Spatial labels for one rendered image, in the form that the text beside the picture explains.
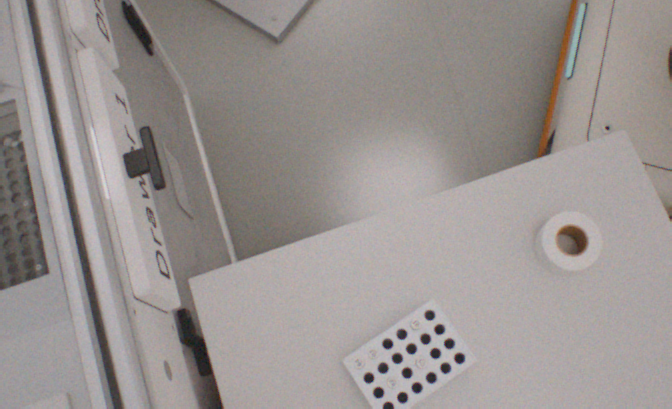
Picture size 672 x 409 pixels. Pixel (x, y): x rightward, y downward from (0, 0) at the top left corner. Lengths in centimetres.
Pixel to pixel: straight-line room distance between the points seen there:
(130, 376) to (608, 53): 120
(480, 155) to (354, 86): 36
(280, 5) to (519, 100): 65
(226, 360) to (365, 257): 20
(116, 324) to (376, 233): 35
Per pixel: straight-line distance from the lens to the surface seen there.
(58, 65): 76
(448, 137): 172
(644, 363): 89
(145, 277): 72
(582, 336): 87
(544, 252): 84
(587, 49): 157
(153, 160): 76
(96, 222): 68
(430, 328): 80
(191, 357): 93
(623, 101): 152
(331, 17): 187
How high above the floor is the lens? 159
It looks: 72 degrees down
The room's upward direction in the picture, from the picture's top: 11 degrees counter-clockwise
